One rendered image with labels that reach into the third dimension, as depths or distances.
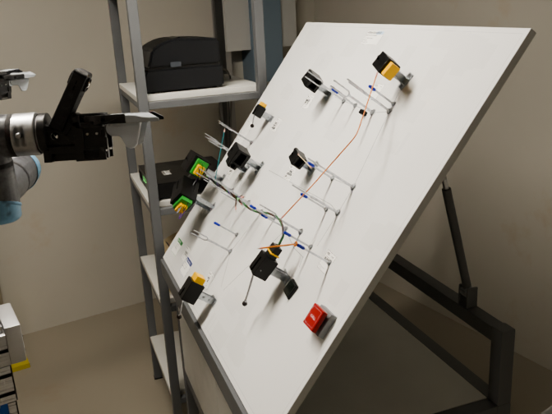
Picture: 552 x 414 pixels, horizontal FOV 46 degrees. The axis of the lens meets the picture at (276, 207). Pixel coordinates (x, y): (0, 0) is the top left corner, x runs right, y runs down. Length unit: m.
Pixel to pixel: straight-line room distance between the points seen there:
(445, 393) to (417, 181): 0.60
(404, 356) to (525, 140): 1.59
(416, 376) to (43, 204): 2.58
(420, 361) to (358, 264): 0.53
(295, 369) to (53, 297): 2.73
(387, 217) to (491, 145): 1.97
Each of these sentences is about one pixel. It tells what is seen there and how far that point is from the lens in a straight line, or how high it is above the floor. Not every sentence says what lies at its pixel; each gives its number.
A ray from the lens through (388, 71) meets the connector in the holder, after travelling 1.59.
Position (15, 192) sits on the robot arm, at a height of 1.46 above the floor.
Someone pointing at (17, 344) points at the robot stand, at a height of 1.07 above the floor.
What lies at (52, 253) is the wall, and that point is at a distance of 3.93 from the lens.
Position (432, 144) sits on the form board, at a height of 1.45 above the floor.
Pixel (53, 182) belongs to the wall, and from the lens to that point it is 3.83.
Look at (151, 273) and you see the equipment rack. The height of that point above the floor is 0.66.
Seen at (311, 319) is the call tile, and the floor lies 1.11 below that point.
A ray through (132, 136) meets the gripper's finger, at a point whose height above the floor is 1.55.
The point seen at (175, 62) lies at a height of 1.57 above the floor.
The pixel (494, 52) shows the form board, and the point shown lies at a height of 1.63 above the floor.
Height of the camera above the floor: 1.76
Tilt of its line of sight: 18 degrees down
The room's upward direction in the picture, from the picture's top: 3 degrees counter-clockwise
